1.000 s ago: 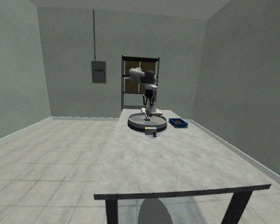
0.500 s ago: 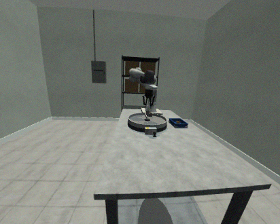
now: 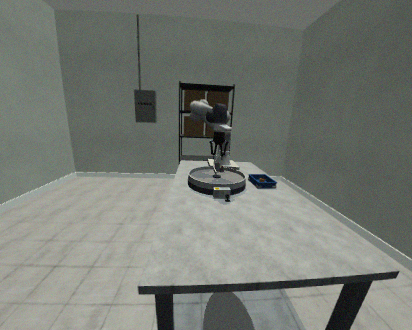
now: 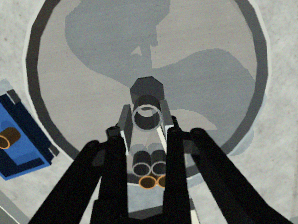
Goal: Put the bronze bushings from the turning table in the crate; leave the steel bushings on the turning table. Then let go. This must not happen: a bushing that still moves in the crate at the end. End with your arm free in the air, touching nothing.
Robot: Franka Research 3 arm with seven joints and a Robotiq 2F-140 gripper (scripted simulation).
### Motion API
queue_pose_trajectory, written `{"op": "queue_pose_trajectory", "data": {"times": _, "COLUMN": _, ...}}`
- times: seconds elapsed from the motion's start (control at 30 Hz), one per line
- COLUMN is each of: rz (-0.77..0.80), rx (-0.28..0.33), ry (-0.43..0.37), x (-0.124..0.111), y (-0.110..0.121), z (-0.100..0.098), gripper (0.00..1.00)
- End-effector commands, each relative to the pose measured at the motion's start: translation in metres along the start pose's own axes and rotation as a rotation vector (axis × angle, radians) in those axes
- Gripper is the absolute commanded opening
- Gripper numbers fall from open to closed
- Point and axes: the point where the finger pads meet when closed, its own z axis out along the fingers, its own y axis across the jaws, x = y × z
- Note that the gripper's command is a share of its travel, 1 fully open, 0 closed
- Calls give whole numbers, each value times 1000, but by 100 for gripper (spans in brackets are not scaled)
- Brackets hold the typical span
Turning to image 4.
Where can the grey metal ring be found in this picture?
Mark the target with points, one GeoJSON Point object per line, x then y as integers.
{"type": "Point", "coordinates": [141, 158]}
{"type": "Point", "coordinates": [147, 124]}
{"type": "Point", "coordinates": [158, 156]}

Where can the blue crate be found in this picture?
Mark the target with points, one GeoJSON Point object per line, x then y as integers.
{"type": "Point", "coordinates": [20, 158]}

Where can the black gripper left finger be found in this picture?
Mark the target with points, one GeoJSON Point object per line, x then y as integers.
{"type": "Point", "coordinates": [70, 197]}

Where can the bronze bushing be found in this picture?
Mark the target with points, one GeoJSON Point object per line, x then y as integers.
{"type": "Point", "coordinates": [161, 181]}
{"type": "Point", "coordinates": [149, 181]}
{"type": "Point", "coordinates": [11, 134]}

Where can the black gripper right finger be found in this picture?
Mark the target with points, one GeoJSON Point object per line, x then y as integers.
{"type": "Point", "coordinates": [237, 199]}

